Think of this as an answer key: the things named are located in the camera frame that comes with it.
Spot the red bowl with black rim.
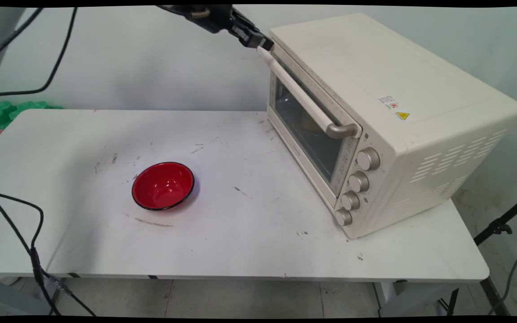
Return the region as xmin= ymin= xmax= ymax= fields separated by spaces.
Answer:
xmin=131 ymin=161 xmax=195 ymax=211

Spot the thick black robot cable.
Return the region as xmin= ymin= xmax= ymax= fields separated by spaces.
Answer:
xmin=0 ymin=7 xmax=79 ymax=98

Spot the green foam mat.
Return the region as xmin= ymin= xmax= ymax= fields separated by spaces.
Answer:
xmin=0 ymin=100 xmax=62 ymax=130

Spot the black table leg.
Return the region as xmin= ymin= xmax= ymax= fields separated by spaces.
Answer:
xmin=481 ymin=277 xmax=510 ymax=316

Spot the silver oven knob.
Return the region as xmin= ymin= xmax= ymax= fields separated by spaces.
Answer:
xmin=341 ymin=191 xmax=361 ymax=211
xmin=334 ymin=208 xmax=353 ymax=227
xmin=348 ymin=171 xmax=370 ymax=193
xmin=356 ymin=147 xmax=381 ymax=171

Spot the cream oven door with handle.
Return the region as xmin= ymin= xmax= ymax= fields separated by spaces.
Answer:
xmin=257 ymin=43 xmax=361 ymax=210

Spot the black tripod stand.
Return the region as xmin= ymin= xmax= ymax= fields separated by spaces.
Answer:
xmin=446 ymin=192 xmax=517 ymax=317

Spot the grey metal base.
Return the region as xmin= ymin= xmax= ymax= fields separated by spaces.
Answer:
xmin=0 ymin=276 xmax=53 ymax=316

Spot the white table support bracket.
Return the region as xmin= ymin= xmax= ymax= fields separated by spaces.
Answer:
xmin=374 ymin=280 xmax=460 ymax=317

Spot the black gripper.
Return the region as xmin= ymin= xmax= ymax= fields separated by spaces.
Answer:
xmin=181 ymin=5 xmax=275 ymax=50

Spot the black cable with connector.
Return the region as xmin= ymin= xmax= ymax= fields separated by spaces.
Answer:
xmin=0 ymin=189 xmax=98 ymax=317

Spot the grey hanging cable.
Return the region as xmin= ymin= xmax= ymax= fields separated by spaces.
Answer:
xmin=487 ymin=204 xmax=517 ymax=315

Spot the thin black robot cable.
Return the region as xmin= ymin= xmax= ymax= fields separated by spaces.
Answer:
xmin=0 ymin=7 xmax=44 ymax=64

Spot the cream toaster oven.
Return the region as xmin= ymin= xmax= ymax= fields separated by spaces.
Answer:
xmin=265 ymin=13 xmax=517 ymax=239

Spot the white oven label sticker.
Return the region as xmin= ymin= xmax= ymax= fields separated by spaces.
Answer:
xmin=378 ymin=95 xmax=399 ymax=111

